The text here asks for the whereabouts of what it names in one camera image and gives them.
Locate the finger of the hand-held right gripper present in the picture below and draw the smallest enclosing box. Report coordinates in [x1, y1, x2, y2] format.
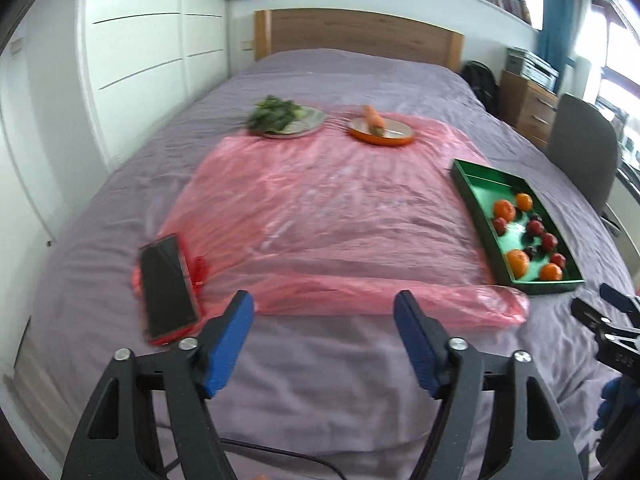
[600, 283, 640, 323]
[571, 298, 640, 349]

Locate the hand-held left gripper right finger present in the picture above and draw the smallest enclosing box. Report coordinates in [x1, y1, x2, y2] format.
[393, 290, 586, 480]

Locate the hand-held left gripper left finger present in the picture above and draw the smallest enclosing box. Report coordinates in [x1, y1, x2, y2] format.
[61, 290, 256, 480]

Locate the green cardboard tray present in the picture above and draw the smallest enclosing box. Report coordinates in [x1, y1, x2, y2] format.
[451, 159, 586, 297]

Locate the person's right hand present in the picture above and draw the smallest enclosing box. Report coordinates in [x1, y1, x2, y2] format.
[594, 376, 624, 432]

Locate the smartphone in red case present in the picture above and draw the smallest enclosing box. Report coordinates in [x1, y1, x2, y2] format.
[137, 233, 203, 347]

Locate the cluttered desk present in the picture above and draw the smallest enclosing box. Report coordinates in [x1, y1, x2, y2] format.
[615, 110, 640, 201]

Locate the pink plastic bag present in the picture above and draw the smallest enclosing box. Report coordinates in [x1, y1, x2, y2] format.
[131, 105, 531, 331]

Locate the grey office chair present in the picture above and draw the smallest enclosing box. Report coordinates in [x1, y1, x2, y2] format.
[545, 92, 626, 233]

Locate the orange rimmed plate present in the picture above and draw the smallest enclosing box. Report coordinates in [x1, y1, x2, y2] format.
[348, 116, 417, 147]

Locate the wooden nightstand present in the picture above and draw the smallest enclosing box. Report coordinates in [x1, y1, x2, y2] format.
[499, 70, 559, 151]

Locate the carrot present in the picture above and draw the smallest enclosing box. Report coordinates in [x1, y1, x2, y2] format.
[362, 105, 385, 137]

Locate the green leafy vegetable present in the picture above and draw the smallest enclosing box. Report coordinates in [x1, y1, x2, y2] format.
[247, 95, 303, 133]

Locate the white printer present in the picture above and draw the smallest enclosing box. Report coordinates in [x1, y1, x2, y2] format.
[520, 52, 560, 92]

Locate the oval glass plate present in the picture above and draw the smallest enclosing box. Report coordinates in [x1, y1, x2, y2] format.
[248, 106, 326, 139]

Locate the window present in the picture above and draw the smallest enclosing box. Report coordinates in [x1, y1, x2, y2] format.
[570, 0, 640, 126]

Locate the black backpack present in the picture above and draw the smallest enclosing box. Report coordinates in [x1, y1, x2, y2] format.
[460, 60, 500, 116]

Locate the grey printer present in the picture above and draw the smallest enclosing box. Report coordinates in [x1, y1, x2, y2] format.
[504, 46, 531, 76]

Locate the teal curtain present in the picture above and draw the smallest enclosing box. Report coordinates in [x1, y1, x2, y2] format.
[537, 0, 581, 68]

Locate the white wardrobe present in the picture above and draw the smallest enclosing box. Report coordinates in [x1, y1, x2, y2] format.
[0, 0, 231, 241]

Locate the wooden headboard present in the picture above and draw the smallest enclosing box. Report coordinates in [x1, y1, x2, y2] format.
[254, 8, 466, 73]

